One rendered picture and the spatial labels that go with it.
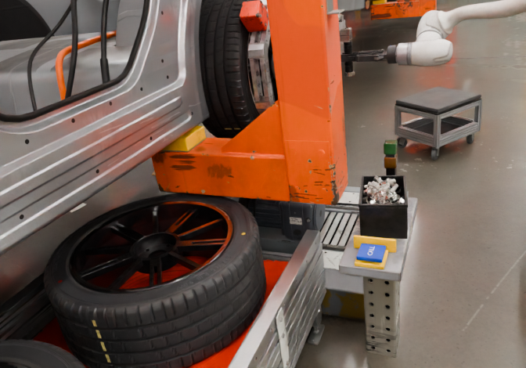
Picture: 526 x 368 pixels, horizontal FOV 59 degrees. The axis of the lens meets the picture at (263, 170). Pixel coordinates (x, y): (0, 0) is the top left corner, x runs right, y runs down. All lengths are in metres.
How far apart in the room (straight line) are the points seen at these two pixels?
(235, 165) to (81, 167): 0.52
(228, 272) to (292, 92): 0.54
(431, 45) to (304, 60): 0.78
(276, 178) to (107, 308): 0.64
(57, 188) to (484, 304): 1.51
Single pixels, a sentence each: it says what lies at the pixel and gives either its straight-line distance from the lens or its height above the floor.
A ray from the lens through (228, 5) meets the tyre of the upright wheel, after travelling 1.85.
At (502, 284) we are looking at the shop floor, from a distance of 2.06.
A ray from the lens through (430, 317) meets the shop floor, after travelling 1.87.
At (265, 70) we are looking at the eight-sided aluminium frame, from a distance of 1.75.
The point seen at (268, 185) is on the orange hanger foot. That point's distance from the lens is 1.53.
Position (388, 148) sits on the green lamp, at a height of 0.64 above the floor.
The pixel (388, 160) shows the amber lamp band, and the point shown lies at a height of 0.60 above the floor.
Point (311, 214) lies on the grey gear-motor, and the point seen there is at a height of 0.36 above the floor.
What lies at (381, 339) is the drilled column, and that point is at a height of 0.07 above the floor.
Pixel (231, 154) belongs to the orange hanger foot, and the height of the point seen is 0.68.
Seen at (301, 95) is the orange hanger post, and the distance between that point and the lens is 1.37.
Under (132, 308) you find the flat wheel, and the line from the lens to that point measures 1.25.
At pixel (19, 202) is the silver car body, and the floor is 0.84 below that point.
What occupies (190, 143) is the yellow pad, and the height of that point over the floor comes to 0.70.
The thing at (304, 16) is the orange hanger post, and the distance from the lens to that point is 1.32.
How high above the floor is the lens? 1.24
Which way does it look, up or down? 24 degrees down
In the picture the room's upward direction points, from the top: 8 degrees counter-clockwise
